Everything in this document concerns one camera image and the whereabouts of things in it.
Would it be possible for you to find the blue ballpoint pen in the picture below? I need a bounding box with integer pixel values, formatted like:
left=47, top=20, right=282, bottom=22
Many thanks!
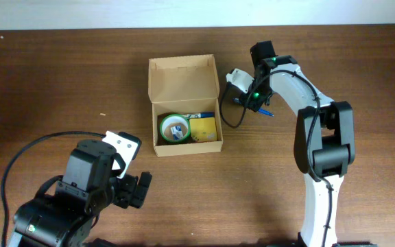
left=232, top=97, right=274, bottom=117

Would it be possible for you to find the blue white marker pen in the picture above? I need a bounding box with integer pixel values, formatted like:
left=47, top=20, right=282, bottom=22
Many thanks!
left=182, top=112, right=214, bottom=119

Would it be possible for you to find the brown cardboard box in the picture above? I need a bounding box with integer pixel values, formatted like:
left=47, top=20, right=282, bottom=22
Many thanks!
left=148, top=54, right=224, bottom=157

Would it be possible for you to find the green tape roll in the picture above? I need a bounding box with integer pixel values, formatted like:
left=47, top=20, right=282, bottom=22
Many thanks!
left=160, top=114, right=191, bottom=144

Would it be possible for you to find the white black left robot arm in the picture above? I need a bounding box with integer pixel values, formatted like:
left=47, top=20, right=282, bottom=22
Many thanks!
left=8, top=172, right=152, bottom=247

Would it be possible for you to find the blue white staples box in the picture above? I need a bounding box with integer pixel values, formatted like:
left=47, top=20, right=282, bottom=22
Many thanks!
left=170, top=125, right=184, bottom=141

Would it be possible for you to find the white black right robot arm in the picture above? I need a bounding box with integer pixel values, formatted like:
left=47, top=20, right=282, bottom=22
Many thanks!
left=232, top=55, right=355, bottom=246

